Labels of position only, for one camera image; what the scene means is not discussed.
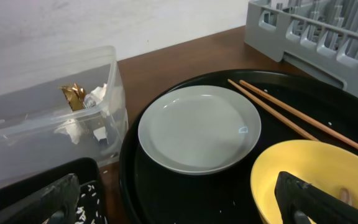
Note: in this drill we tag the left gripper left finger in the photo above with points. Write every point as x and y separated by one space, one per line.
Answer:
28 209

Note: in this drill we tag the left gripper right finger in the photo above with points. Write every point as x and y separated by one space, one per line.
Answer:
300 202

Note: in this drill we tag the yellow bowl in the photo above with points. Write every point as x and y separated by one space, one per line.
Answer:
327 167

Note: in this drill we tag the wooden chopstick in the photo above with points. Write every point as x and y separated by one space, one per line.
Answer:
301 115
275 113

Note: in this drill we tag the gold brown snack wrapper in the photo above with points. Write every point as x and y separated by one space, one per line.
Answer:
75 96

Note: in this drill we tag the white tissue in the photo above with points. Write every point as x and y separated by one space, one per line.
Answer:
106 126

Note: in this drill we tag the grey plate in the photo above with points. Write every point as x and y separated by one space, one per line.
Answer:
199 130

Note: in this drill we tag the grey dishwasher rack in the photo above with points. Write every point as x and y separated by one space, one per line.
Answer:
319 37

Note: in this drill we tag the black rectangular tray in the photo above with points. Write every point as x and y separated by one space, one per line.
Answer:
85 169

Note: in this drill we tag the round black tray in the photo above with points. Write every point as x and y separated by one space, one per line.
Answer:
154 194

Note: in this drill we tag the clear plastic bin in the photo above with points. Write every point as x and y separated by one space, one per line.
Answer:
32 106

